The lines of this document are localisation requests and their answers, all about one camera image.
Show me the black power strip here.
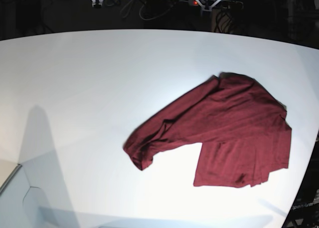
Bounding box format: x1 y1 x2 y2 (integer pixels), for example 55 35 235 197
187 0 244 11

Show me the dark red t-shirt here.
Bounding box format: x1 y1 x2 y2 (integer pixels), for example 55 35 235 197
124 73 292 188

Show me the white cable loop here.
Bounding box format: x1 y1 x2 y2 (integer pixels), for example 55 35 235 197
120 0 177 20

